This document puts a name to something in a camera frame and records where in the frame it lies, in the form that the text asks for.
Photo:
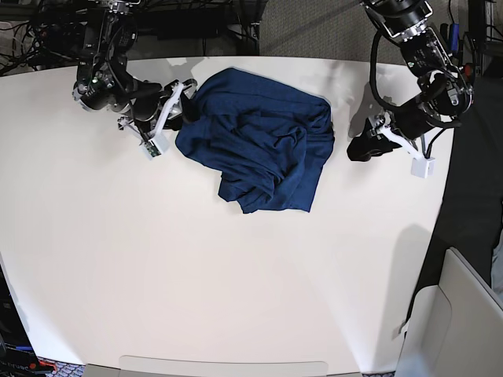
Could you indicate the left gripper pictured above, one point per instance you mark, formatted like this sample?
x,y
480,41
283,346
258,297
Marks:
x,y
408,120

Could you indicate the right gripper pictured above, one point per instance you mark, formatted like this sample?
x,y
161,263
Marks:
x,y
147,109

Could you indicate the blue long-sleeve T-shirt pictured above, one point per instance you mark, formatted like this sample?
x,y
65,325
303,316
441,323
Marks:
x,y
268,140

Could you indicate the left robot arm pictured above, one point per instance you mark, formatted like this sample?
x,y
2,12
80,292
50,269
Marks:
x,y
444,95

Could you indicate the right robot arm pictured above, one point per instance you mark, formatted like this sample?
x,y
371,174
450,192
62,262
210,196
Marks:
x,y
102,79

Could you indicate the red and black clamp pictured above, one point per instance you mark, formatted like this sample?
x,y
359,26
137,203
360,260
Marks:
x,y
468,73

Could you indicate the black and blue clamp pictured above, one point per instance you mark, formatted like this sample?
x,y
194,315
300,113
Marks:
x,y
452,35

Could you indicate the white plastic bin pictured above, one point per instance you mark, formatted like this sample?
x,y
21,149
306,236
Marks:
x,y
455,328

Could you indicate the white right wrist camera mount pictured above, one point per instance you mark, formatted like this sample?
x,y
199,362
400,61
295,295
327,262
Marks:
x,y
155,143

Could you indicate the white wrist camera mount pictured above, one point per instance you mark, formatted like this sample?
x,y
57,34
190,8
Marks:
x,y
155,143
408,149

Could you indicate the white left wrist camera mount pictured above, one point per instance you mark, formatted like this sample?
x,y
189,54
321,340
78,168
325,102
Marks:
x,y
408,149

